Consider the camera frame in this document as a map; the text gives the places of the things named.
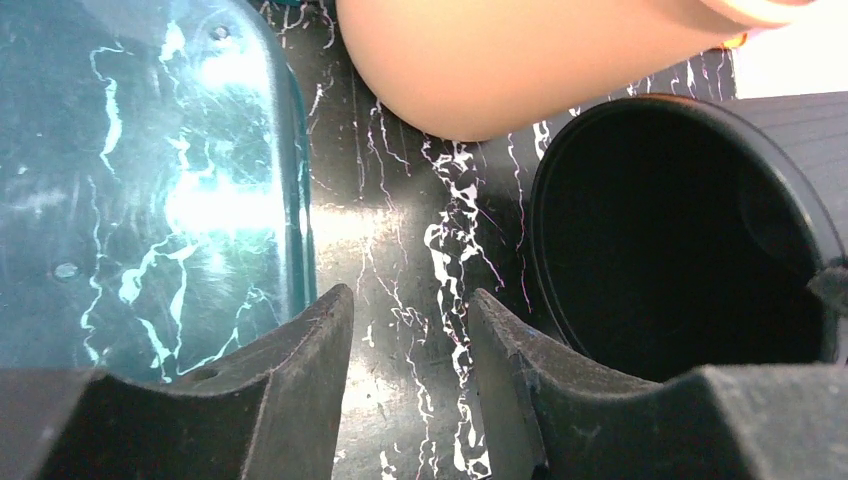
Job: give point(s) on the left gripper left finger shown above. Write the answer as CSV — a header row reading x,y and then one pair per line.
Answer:
x,y
270,410

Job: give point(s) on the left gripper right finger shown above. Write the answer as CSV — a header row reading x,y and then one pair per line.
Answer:
x,y
552,413

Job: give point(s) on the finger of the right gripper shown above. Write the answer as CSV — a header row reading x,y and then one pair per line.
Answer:
x,y
829,285

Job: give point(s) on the black plastic bucket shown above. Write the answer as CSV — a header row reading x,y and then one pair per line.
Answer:
x,y
669,233

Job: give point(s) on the dark teal transparent container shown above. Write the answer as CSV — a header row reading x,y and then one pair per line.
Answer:
x,y
154,192

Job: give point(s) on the tan bucket with black liner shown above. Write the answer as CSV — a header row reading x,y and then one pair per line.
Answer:
x,y
474,70

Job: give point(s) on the orange plastic tray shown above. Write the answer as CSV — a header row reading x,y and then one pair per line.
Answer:
x,y
734,42

